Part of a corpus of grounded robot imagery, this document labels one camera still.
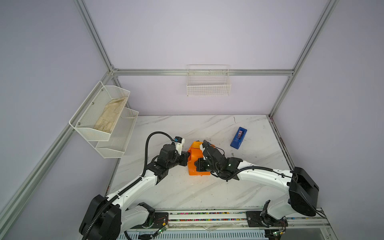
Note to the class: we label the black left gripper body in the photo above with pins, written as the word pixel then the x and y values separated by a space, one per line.
pixel 178 160

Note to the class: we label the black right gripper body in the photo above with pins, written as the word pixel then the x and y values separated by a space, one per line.
pixel 203 165

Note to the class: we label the orange wrapping paper sheet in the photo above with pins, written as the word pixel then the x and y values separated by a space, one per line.
pixel 195 154

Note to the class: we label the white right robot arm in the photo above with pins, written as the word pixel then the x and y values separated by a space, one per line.
pixel 278 193

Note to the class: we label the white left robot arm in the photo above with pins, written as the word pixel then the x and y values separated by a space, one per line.
pixel 107 217

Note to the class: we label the blue tape dispenser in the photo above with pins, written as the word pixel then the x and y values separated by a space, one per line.
pixel 236 143

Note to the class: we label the white mesh lower shelf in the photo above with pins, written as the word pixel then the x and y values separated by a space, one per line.
pixel 117 145

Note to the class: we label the white mesh shelf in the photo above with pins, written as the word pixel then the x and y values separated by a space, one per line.
pixel 85 118
pixel 117 145

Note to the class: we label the beige cloth in shelf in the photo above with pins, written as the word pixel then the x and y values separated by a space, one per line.
pixel 109 117

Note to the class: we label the white mesh upper shelf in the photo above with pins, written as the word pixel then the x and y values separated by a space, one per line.
pixel 85 118

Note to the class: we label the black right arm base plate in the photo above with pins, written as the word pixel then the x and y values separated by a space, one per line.
pixel 256 219

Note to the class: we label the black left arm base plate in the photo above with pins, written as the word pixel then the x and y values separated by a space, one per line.
pixel 156 221

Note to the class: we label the white wire wall basket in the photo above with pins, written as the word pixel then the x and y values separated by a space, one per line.
pixel 208 80

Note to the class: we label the aluminium front rail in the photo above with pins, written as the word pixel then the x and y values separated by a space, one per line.
pixel 201 219

